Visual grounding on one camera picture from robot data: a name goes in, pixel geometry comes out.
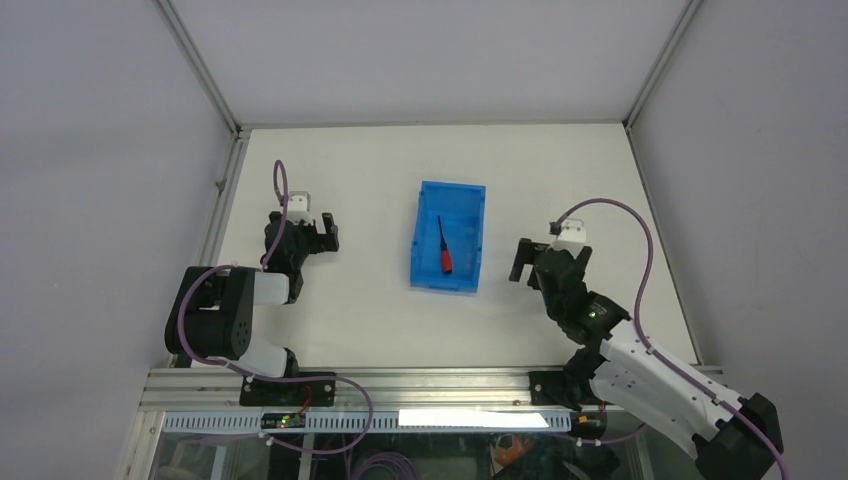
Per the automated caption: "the blue plastic bin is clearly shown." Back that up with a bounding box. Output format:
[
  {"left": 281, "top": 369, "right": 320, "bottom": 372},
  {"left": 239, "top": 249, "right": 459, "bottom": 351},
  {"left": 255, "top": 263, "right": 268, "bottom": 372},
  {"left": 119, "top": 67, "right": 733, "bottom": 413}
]
[{"left": 409, "top": 181, "right": 486, "bottom": 294}]

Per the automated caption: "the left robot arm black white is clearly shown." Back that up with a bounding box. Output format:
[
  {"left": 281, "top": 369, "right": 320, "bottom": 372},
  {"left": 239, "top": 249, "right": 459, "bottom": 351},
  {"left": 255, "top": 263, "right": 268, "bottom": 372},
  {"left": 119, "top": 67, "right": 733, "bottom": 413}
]
[{"left": 164, "top": 211, "right": 339, "bottom": 406}]

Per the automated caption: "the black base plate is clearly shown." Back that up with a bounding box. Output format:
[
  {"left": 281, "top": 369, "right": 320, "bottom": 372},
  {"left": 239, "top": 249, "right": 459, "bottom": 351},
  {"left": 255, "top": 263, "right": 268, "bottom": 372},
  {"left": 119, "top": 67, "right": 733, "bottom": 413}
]
[
  {"left": 238, "top": 372, "right": 336, "bottom": 409},
  {"left": 528, "top": 370, "right": 601, "bottom": 411}
]

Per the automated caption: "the white slotted cable duct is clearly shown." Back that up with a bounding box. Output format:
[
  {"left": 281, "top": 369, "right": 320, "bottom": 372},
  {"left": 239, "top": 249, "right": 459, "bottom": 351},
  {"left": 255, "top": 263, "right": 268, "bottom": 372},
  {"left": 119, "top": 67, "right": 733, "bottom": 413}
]
[{"left": 163, "top": 409, "right": 572, "bottom": 435}]

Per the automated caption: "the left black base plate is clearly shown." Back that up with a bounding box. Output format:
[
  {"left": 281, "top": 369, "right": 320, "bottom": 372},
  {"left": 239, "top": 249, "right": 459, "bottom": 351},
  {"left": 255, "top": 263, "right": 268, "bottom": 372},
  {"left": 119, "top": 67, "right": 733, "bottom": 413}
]
[{"left": 238, "top": 372, "right": 336, "bottom": 409}]

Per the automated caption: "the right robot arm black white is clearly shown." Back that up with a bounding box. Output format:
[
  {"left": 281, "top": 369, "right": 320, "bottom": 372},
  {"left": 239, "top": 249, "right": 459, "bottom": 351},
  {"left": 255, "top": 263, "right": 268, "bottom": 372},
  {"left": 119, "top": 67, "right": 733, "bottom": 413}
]
[{"left": 509, "top": 238, "right": 784, "bottom": 479}]

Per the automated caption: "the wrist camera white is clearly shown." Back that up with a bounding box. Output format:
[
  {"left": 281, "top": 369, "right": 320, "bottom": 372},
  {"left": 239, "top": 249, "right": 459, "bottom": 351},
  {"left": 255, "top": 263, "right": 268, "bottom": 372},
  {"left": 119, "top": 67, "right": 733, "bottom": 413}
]
[
  {"left": 286, "top": 191, "right": 314, "bottom": 225},
  {"left": 549, "top": 218, "right": 587, "bottom": 258}
]

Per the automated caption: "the red black screwdriver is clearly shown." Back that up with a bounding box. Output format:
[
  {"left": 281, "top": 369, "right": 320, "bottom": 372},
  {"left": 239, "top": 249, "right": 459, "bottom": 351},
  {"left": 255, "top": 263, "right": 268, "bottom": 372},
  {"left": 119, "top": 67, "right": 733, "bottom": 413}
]
[{"left": 437, "top": 216, "right": 453, "bottom": 275}]

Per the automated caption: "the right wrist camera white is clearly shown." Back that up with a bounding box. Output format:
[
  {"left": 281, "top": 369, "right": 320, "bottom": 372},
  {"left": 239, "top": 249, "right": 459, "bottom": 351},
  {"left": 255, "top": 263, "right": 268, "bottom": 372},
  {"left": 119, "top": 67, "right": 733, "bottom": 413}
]
[{"left": 549, "top": 218, "right": 587, "bottom": 258}]

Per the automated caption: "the aluminium front rail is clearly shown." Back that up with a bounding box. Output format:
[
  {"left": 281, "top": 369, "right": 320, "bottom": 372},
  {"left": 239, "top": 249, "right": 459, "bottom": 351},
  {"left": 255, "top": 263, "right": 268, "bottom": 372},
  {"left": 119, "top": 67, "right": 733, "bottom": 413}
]
[{"left": 138, "top": 365, "right": 562, "bottom": 412}]

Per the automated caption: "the small electronics board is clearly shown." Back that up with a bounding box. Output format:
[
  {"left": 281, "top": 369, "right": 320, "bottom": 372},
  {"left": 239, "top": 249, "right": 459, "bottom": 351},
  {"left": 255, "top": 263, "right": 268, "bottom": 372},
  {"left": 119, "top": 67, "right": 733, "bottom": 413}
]
[{"left": 260, "top": 413, "right": 306, "bottom": 430}]

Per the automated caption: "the purple cable coil below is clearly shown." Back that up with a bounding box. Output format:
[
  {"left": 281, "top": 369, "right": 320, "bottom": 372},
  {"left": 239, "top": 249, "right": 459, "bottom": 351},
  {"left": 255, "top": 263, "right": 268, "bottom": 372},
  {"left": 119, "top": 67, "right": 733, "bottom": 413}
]
[{"left": 347, "top": 451, "right": 422, "bottom": 480}]

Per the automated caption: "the orange object below table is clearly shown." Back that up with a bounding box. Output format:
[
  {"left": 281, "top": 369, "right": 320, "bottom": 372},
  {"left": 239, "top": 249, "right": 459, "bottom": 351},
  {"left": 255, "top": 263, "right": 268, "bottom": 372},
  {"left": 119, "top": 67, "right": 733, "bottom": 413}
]
[{"left": 490, "top": 433, "right": 534, "bottom": 475}]

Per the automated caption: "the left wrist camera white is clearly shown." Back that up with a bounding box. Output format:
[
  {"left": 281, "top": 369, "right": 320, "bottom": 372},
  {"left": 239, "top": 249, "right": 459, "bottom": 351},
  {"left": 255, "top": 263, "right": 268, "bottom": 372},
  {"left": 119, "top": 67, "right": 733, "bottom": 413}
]
[{"left": 286, "top": 191, "right": 314, "bottom": 225}]

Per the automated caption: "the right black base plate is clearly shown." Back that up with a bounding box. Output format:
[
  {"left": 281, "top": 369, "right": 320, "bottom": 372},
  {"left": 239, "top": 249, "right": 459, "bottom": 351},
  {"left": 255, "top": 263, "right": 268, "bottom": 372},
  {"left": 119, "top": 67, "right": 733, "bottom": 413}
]
[{"left": 528, "top": 370, "right": 601, "bottom": 411}]

